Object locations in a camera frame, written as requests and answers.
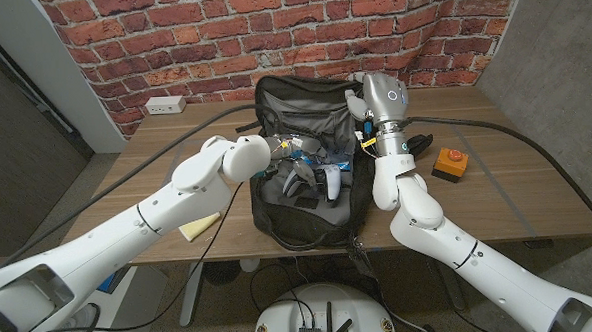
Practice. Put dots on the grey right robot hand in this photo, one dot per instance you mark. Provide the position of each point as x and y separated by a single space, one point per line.
385 99

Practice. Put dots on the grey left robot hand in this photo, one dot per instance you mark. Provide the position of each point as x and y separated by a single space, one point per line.
300 147

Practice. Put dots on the black backpack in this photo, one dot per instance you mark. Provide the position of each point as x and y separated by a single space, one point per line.
303 105

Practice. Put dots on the white black game controller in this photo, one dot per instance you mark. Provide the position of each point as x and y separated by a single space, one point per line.
332 179

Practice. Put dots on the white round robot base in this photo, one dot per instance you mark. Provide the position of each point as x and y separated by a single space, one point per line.
283 322

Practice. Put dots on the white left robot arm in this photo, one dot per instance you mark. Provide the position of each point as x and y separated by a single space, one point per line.
129 233

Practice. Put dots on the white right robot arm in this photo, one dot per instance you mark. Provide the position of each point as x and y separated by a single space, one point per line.
428 220

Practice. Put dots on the orange emergency-stop button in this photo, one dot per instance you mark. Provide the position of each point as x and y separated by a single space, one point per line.
448 165

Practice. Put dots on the yellow sponge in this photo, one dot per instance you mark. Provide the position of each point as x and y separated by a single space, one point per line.
198 226

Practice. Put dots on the brick print backdrop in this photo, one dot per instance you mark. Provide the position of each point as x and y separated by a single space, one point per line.
270 37

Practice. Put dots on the white power strip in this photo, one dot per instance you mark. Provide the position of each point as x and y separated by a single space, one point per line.
165 105

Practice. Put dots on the black round floor fixture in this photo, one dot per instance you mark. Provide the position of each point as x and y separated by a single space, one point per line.
222 273

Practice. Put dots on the grey table tape marking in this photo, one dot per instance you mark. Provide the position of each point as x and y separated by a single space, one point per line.
502 197

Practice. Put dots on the black antenna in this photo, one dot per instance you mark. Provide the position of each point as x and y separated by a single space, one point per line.
329 320
343 328

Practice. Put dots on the metal table leg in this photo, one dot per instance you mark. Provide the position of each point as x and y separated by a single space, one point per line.
191 290
449 289

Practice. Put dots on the blue black floor item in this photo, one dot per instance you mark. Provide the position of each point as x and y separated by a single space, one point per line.
107 283

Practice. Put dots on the white wall panel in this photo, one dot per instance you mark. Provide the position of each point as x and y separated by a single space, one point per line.
20 38

